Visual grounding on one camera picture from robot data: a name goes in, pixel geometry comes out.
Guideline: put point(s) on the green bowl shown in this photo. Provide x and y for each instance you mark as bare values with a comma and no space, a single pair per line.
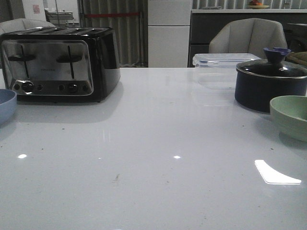
289,114

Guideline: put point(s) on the blue bowl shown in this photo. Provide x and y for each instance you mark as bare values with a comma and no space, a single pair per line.
8,103

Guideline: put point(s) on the clear plastic food container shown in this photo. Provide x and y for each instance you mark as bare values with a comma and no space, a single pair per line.
218,70

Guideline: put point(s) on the white refrigerator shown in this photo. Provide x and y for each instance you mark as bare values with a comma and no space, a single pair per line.
168,33

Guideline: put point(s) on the red barrier belt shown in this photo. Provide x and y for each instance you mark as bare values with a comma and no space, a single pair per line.
112,15

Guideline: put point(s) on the black and chrome toaster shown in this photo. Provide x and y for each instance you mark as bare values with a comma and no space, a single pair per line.
52,64

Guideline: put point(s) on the dark blue pot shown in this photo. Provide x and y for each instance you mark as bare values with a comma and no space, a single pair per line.
256,91

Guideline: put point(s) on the beige armchair right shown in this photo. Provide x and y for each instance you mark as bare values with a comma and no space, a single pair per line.
249,36

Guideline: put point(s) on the beige armchair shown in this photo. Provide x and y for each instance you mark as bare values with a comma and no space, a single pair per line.
249,36
22,24

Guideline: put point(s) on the glass pot lid blue knob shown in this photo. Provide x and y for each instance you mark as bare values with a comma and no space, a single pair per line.
273,66

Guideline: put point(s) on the fruit plate on counter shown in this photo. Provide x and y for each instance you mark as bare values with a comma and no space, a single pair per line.
256,4

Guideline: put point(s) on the olive green cushion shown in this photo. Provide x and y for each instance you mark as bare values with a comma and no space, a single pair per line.
298,58

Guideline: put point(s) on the beige armchair left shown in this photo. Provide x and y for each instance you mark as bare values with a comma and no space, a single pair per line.
22,24

